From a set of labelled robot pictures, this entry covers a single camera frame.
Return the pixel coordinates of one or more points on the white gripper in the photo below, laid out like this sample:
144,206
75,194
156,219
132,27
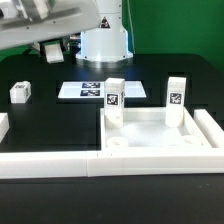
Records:
31,21

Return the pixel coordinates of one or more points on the white square table top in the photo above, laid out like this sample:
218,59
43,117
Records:
145,128

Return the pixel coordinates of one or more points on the white plate with tags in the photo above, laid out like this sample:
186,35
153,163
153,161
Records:
94,89

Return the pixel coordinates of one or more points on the white U-shaped fence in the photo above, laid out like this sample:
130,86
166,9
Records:
44,162

